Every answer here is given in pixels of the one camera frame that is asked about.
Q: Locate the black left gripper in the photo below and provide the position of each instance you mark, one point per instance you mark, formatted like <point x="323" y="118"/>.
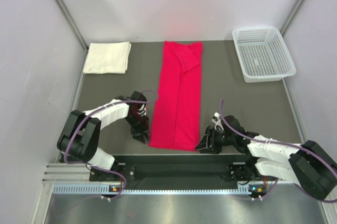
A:
<point x="143" y="130"/>

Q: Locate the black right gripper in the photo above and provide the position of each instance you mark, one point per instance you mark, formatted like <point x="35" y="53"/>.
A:
<point x="207" y="145"/>

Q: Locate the pink red t shirt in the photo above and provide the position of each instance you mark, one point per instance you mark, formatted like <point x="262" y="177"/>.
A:
<point x="176" y="119"/>

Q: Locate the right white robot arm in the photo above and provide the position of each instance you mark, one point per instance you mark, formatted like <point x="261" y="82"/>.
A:
<point x="306" y="165"/>

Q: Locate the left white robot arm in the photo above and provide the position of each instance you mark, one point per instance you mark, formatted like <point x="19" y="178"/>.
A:
<point x="80" y="135"/>

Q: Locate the folded cream white t shirt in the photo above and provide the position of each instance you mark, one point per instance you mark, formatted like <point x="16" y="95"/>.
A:
<point x="107" y="58"/>

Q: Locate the white perforated plastic basket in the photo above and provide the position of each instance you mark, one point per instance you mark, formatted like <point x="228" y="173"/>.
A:
<point x="263" y="54"/>

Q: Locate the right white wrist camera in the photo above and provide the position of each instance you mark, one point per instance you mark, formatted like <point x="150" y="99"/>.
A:
<point x="216" y="120"/>

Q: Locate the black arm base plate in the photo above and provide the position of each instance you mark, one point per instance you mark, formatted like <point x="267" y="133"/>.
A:
<point x="179" y="172"/>

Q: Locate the slotted grey cable duct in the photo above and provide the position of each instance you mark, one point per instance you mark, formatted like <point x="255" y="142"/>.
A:
<point x="106" y="189"/>

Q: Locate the left aluminium frame post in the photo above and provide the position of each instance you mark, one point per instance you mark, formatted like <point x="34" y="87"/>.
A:
<point x="72" y="24"/>

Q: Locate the aluminium frame post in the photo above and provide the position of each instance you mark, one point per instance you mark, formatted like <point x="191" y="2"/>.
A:
<point x="72" y="24"/>
<point x="297" y="5"/>

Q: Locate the right aluminium frame post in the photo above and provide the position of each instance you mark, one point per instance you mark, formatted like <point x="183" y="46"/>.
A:
<point x="297" y="5"/>

